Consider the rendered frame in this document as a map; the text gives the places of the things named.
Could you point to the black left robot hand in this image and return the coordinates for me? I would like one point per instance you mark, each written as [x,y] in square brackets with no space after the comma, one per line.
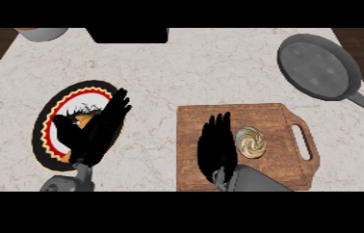
[97,132]

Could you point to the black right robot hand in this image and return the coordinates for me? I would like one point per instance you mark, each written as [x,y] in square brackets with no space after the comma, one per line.
[215,150]

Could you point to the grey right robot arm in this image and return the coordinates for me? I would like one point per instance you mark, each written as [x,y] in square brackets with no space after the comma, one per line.
[249,179]

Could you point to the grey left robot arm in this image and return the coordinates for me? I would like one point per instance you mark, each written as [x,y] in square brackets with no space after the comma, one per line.
[71,180]

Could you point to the cream swirl cupcake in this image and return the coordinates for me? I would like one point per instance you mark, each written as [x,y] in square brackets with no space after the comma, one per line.
[251,142]

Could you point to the brown wooden cutting board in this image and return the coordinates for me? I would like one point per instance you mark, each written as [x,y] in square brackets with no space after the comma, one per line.
[274,153]

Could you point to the dark grey frying pan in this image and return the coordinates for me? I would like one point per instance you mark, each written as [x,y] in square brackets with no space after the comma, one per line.
[317,66]

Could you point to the black-rimmed patterned round plate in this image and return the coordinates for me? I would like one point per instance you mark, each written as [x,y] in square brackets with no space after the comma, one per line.
[60,115]

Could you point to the black appliance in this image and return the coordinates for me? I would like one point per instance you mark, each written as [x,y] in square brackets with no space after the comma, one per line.
[128,35]

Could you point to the grey round pot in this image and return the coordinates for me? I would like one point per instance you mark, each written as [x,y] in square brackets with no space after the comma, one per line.
[42,33]

